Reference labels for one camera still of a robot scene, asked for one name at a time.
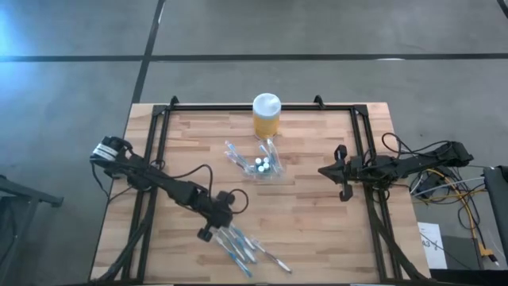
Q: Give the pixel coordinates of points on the black metal stand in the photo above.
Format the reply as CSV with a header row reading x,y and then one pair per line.
x,y
31,196

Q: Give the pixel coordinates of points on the clear acrylic organizer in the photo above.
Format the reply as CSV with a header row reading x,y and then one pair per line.
x,y
254,172

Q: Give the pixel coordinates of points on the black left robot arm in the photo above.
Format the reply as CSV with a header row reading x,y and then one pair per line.
x,y
158,184

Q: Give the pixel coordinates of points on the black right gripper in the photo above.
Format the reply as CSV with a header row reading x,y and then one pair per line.
x,y
357,171

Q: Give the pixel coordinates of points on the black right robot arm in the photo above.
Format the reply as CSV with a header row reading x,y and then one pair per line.
x,y
420,163

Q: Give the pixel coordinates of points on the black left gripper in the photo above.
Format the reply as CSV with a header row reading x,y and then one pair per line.
x,y
218,210

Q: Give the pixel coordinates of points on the dark grey cabinet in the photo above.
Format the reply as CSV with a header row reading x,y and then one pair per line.
x,y
498,206

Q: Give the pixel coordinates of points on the black power adapter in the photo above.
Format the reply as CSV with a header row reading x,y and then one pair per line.
x,y
428,182

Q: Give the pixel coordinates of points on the yellow canister white lid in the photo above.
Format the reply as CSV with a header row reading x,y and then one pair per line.
x,y
266,119

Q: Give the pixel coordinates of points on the white paper sheet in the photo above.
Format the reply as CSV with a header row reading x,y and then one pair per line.
x,y
430,254

